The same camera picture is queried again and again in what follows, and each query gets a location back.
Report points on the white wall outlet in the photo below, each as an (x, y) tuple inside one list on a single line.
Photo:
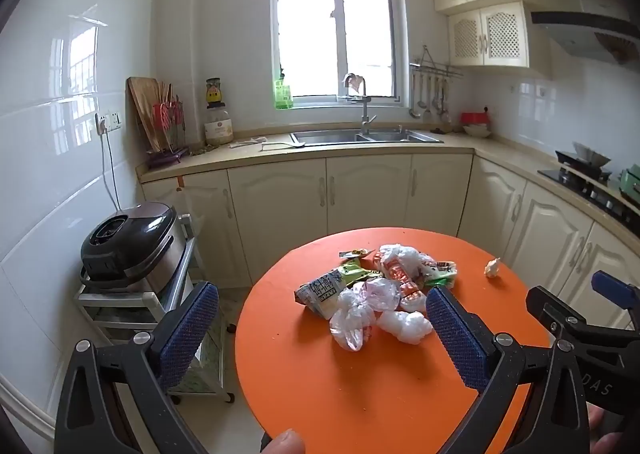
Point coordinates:
[(109, 121)]

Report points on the person's left hand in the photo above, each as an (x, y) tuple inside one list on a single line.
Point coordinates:
[(285, 444)]

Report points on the metal ladle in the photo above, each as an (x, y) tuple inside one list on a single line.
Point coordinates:
[(414, 107)]

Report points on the black silver rice cooker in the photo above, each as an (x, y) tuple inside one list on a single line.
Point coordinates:
[(130, 244)]

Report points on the black gas stove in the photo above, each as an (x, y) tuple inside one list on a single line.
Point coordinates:
[(590, 189)]

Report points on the stainless steel sink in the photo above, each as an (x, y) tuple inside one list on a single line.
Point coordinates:
[(350, 137)]

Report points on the grey range hood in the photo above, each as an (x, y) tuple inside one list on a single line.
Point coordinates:
[(580, 29)]

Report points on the glass jar with beige contents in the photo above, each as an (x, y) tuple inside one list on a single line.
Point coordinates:
[(219, 127)]

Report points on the wooden cutting board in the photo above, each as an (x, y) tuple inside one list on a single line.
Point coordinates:
[(142, 104)]

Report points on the metal slotted spatula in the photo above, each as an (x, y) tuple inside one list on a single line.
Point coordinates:
[(428, 112)]

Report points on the small white kitchen tool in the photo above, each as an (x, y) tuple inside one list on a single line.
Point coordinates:
[(247, 142)]

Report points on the orange round tablecloth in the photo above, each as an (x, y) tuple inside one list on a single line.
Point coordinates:
[(300, 384)]

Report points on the beige kitchen countertop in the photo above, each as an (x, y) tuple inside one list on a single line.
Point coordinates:
[(215, 157)]

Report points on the clear packet with green insert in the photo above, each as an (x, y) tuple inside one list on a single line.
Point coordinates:
[(442, 274)]

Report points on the white spoon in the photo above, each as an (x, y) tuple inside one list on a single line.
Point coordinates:
[(282, 146)]

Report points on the red plastic utensil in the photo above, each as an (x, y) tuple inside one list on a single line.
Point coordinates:
[(162, 114)]

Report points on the clear knotted plastic bag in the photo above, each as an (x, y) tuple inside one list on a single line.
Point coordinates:
[(362, 306)]

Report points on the person's right hand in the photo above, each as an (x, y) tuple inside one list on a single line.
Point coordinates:
[(602, 434)]

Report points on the green pot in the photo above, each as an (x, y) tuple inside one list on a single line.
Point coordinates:
[(631, 184)]

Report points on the white red printed plastic bag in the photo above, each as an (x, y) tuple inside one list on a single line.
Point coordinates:
[(400, 264)]

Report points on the pink rag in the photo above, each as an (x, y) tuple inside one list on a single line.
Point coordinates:
[(354, 81)]

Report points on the red lidded container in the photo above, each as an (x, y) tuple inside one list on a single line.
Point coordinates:
[(475, 118)]

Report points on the metal utensil rail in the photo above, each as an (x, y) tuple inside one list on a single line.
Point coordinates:
[(435, 65)]

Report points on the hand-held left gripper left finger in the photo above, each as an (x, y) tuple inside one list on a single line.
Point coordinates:
[(190, 329)]

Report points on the green snack wrapper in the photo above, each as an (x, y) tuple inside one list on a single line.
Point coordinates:
[(357, 271)]

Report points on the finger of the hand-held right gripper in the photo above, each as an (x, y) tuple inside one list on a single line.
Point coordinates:
[(547, 306), (612, 286)]

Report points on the small silver foil wrapper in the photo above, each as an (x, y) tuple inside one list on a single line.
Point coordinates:
[(356, 252)]

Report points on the hanging kitchen utensils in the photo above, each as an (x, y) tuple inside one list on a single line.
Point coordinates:
[(444, 112)]

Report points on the metal sink faucet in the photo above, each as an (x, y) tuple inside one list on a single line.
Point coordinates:
[(366, 109)]

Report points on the metal kitchen cart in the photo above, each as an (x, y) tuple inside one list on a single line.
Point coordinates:
[(170, 314)]

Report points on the white framed window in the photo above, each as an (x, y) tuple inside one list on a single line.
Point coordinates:
[(310, 24)]

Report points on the white bowl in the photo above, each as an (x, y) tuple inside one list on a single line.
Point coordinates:
[(477, 131)]

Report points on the yellow label bottle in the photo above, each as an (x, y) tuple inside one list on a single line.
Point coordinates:
[(214, 93)]

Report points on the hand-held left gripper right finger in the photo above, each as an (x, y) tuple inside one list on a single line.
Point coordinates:
[(455, 339)]

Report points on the green plastic bottle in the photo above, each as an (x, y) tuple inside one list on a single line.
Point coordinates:
[(282, 93)]

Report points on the white paper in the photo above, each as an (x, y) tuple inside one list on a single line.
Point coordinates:
[(492, 267)]

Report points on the grey metal wok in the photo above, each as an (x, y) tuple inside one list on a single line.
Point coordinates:
[(587, 154)]

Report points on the white printed snack packet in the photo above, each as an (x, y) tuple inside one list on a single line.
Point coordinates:
[(322, 291)]

